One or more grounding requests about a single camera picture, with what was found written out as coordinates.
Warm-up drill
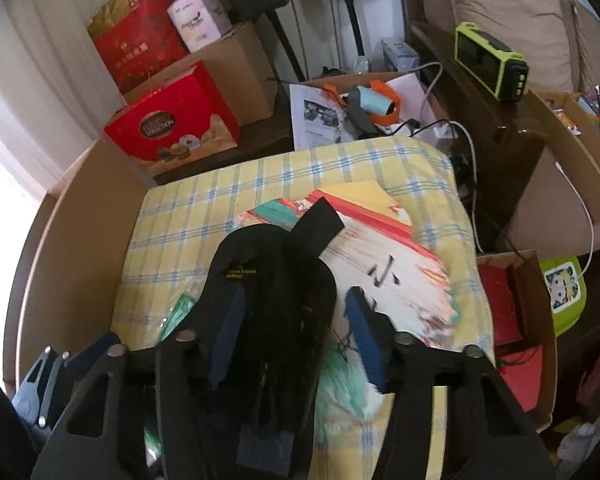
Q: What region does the tan pillow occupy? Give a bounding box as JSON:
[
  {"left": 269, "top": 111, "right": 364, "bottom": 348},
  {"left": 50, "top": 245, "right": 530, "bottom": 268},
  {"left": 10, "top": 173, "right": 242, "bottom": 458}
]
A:
[{"left": 440, "top": 0, "right": 577, "bottom": 95}]

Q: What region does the white printed leaflet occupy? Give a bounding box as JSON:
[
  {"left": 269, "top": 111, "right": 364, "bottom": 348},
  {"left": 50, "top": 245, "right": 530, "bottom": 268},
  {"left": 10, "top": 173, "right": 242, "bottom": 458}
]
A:
[{"left": 289, "top": 73, "right": 427, "bottom": 151}]

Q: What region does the small white box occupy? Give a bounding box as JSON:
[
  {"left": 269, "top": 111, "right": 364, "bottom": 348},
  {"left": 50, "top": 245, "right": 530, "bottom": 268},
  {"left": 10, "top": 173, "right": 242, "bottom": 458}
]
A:
[{"left": 380, "top": 37, "right": 421, "bottom": 72}]

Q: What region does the white cable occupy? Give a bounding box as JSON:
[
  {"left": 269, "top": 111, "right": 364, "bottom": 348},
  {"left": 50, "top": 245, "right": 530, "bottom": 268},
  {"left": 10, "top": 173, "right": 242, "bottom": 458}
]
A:
[{"left": 554, "top": 160, "right": 597, "bottom": 277}]

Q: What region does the brown cardboard panel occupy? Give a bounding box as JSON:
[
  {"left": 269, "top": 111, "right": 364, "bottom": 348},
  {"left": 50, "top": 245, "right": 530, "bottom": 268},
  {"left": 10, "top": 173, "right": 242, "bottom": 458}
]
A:
[{"left": 2, "top": 137, "right": 151, "bottom": 396}]

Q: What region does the red chocolate box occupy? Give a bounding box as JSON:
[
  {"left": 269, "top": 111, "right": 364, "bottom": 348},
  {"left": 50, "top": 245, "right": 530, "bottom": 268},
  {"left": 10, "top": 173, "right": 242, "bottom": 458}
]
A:
[{"left": 104, "top": 61, "right": 241, "bottom": 176}]

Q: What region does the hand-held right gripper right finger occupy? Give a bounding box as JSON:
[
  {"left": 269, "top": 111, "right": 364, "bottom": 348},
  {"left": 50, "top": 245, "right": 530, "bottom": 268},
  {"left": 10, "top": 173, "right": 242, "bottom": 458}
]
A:
[{"left": 346, "top": 286, "right": 558, "bottom": 480}]

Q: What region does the white curtain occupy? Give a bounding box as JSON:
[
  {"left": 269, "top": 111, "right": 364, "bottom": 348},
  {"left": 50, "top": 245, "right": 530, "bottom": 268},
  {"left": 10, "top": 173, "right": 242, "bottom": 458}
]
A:
[{"left": 0, "top": 0, "right": 133, "bottom": 206}]

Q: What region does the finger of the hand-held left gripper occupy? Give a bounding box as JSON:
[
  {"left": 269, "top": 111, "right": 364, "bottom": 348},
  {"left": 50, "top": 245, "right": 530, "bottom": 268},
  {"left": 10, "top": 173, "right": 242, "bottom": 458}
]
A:
[{"left": 11, "top": 332, "right": 128, "bottom": 433}]

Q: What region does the black cable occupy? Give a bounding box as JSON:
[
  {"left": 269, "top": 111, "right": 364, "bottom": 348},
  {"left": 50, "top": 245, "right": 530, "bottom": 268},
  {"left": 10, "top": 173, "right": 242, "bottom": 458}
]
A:
[{"left": 405, "top": 119, "right": 483, "bottom": 253}]

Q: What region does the orange and teal tool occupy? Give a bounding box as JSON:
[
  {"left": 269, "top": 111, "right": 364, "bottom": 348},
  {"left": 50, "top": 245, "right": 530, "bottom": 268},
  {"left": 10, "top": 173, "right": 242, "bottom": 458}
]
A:
[{"left": 324, "top": 80, "right": 407, "bottom": 137}]

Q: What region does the cardboard box of snack packets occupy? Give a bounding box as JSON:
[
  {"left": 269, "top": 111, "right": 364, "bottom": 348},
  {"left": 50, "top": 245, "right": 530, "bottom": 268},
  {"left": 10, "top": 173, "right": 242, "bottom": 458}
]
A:
[{"left": 524, "top": 90, "right": 600, "bottom": 223}]

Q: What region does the yellow plaid cloth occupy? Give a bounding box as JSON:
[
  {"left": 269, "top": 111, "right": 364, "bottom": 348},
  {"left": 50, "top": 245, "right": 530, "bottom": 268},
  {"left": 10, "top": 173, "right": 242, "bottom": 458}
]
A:
[{"left": 117, "top": 135, "right": 496, "bottom": 480}]

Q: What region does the clear plastic bag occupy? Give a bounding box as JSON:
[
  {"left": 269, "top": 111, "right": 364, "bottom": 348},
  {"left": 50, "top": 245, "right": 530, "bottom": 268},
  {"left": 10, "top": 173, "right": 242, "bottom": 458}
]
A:
[{"left": 554, "top": 400, "right": 600, "bottom": 480}]

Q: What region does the cardboard box with red items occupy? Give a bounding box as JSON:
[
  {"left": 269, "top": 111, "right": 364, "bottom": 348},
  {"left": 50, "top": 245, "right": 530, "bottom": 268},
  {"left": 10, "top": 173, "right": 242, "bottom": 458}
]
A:
[{"left": 474, "top": 250, "right": 560, "bottom": 430}]

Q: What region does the green portable radio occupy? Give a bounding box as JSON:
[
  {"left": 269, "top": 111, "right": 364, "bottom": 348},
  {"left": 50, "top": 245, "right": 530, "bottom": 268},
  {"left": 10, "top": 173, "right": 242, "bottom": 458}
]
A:
[{"left": 454, "top": 22, "right": 531, "bottom": 104}]

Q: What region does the painted paper fan wooden handle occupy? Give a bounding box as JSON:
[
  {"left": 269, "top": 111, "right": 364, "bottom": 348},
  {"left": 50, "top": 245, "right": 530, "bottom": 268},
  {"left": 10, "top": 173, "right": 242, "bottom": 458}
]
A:
[{"left": 157, "top": 182, "right": 461, "bottom": 428}]

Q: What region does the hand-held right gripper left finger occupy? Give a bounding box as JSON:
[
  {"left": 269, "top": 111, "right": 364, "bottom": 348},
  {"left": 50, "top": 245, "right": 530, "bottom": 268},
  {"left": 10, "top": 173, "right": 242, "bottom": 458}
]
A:
[{"left": 30, "top": 289, "right": 250, "bottom": 480}]

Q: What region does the large brown cardboard box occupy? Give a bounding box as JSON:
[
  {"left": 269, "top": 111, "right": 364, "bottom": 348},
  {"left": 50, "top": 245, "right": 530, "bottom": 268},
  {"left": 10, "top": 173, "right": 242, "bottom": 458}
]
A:
[{"left": 122, "top": 22, "right": 276, "bottom": 128}]

